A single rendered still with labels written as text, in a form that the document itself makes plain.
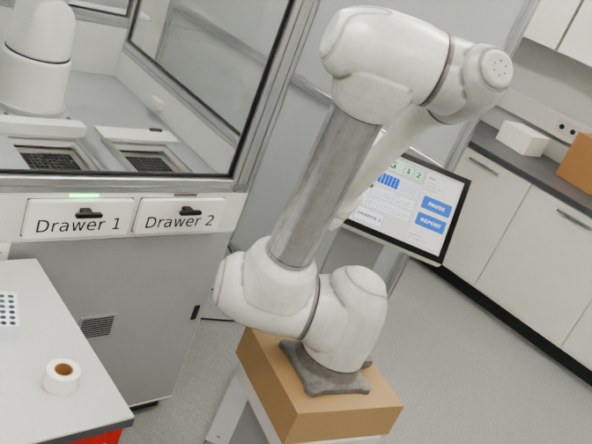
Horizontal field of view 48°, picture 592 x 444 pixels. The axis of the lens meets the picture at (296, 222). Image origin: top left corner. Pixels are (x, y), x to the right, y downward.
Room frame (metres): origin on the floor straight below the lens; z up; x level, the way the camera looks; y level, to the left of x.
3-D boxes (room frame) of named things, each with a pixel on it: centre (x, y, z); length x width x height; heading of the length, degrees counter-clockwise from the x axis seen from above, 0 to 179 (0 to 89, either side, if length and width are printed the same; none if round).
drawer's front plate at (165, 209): (1.77, 0.32, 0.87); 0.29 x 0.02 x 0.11; 139
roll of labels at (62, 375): (1.07, 0.33, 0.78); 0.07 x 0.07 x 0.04
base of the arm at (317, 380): (1.36, -0.21, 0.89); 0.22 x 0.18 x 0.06; 125
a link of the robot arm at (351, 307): (1.34, -0.19, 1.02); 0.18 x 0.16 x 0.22; 103
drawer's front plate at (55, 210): (1.53, 0.53, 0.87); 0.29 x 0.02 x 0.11; 139
